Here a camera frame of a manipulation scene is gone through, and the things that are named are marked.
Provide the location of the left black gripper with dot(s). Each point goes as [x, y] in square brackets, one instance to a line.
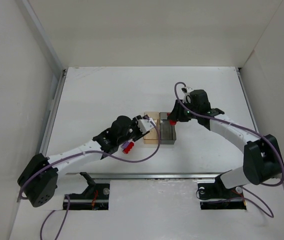
[135, 130]

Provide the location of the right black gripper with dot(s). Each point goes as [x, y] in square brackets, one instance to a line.
[175, 115]

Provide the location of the purple lego brick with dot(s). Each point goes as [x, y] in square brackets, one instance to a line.
[125, 145]

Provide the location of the red lego brick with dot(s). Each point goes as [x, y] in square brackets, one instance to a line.
[172, 123]
[129, 148]

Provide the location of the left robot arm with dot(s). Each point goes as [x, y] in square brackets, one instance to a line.
[39, 180]

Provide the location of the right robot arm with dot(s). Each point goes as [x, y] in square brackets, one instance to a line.
[261, 153]

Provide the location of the grey container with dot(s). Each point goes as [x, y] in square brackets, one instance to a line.
[167, 130]

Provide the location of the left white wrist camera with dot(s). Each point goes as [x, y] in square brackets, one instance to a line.
[146, 124]

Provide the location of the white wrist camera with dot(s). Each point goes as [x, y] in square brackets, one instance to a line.
[187, 99]
[146, 124]

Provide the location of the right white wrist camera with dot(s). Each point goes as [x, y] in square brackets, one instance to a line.
[187, 99]

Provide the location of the aluminium front rail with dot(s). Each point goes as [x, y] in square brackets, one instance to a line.
[148, 176]

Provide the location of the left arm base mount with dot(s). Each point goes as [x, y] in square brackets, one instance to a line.
[91, 195]

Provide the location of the left aluminium frame rail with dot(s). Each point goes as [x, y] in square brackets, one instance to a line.
[56, 91]

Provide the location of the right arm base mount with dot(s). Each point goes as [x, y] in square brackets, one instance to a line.
[212, 198]

